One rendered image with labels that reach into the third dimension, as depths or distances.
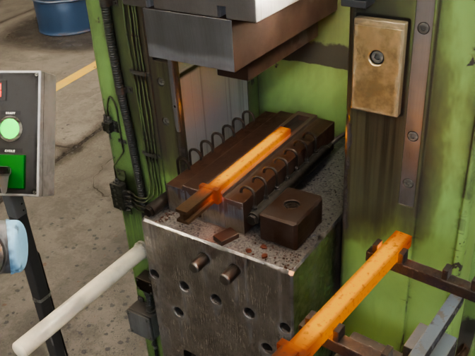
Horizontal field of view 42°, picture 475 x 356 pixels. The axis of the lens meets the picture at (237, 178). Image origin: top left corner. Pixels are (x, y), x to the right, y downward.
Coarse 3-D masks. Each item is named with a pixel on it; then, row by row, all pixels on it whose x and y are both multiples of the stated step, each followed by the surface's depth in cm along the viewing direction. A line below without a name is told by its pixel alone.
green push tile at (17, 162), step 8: (0, 160) 139; (8, 160) 138; (16, 160) 138; (24, 160) 138; (16, 168) 138; (24, 168) 138; (16, 176) 138; (24, 176) 138; (8, 184) 138; (16, 184) 138; (24, 184) 138
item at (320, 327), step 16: (400, 240) 104; (384, 256) 101; (368, 272) 98; (384, 272) 99; (352, 288) 95; (368, 288) 96; (336, 304) 92; (352, 304) 93; (320, 320) 89; (336, 320) 90; (304, 336) 87; (320, 336) 87; (288, 352) 83; (304, 352) 83
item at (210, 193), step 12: (276, 132) 148; (288, 132) 149; (264, 144) 143; (276, 144) 145; (252, 156) 138; (228, 168) 134; (240, 168) 134; (216, 180) 130; (228, 180) 130; (204, 192) 126; (216, 192) 126; (192, 204) 122; (204, 204) 126; (180, 216) 122; (192, 216) 123
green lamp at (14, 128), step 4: (4, 120) 139; (8, 120) 138; (12, 120) 138; (4, 124) 139; (8, 124) 138; (12, 124) 138; (16, 124) 138; (4, 128) 139; (8, 128) 138; (12, 128) 138; (16, 128) 138; (4, 132) 139; (8, 132) 138; (12, 132) 138; (16, 132) 138; (4, 136) 139; (8, 136) 139; (12, 136) 138
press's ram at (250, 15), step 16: (128, 0) 117; (144, 0) 115; (160, 0) 113; (176, 0) 111; (192, 0) 109; (208, 0) 107; (224, 0) 105; (240, 0) 103; (256, 0) 102; (272, 0) 106; (288, 0) 111; (240, 16) 105; (256, 16) 103
